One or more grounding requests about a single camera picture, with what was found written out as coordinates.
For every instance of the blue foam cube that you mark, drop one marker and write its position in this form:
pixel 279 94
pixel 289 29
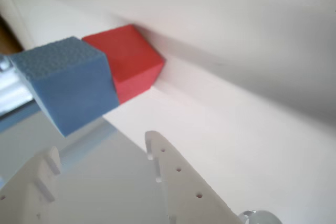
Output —
pixel 73 90

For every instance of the red foam cube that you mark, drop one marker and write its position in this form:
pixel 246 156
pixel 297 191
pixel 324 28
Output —
pixel 131 58

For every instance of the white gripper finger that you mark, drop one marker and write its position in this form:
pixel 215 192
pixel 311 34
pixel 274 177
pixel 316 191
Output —
pixel 183 195
pixel 23 203

